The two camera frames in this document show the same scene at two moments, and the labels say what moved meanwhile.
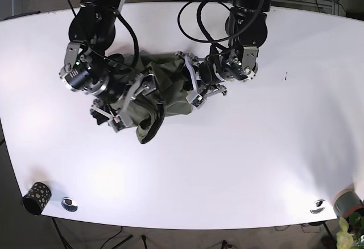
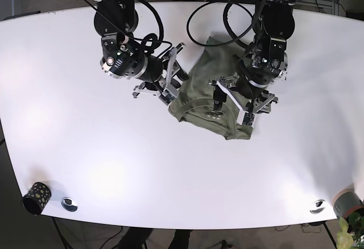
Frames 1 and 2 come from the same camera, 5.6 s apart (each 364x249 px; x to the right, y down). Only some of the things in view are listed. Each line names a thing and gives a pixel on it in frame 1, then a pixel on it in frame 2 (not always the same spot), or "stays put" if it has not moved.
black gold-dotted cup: (37, 198) stays put
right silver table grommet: (319, 207) stays put
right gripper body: (201, 90) to (261, 102)
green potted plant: (349, 237) stays put
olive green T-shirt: (160, 86) to (195, 103)
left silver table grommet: (69, 204) stays put
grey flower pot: (346, 202) stays put
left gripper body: (146, 83) to (174, 74)
